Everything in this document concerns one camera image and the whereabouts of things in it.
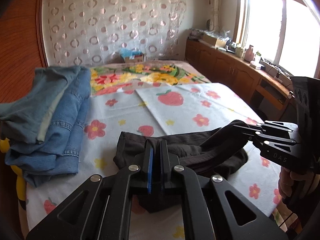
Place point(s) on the yellow plush toy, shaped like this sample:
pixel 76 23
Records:
pixel 18 187

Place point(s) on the long wooden cabinet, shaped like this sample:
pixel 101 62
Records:
pixel 225 65

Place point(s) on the folded grey-blue jeans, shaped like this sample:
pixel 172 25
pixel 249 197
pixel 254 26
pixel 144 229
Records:
pixel 30 100

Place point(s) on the flat cardboard box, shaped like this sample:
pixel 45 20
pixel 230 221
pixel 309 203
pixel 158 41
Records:
pixel 213 41

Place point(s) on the colourful floral bedspread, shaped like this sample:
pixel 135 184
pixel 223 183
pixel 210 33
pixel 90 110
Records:
pixel 150 76

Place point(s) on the wooden frame window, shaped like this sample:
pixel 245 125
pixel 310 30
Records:
pixel 275 25

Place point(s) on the small cardboard box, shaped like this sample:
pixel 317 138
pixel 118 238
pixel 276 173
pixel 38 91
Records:
pixel 135 58

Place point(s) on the pink bottle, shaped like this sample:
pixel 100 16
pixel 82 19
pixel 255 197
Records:
pixel 249 53

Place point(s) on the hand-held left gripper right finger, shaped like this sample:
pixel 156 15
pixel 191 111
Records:
pixel 163 170

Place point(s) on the white cup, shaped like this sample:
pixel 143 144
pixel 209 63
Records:
pixel 240 53

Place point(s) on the white flower print blanket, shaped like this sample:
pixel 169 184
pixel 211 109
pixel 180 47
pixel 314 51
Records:
pixel 180 115

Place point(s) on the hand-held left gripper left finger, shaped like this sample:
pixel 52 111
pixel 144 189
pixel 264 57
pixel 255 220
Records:
pixel 150 170

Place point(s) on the white flat box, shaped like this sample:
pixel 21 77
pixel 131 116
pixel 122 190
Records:
pixel 255 64

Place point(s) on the pale patterned window curtain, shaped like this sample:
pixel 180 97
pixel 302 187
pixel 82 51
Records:
pixel 220 5

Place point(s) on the person's right hand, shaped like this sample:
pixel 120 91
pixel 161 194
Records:
pixel 287 183

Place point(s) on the black pants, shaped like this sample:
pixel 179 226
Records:
pixel 212 155

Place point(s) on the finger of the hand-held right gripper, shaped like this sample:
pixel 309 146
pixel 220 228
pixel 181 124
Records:
pixel 275 127
pixel 277 138

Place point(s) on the small round mirror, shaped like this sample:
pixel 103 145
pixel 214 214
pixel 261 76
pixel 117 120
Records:
pixel 209 24

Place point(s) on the folded blue denim jeans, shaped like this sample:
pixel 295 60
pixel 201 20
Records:
pixel 67 130

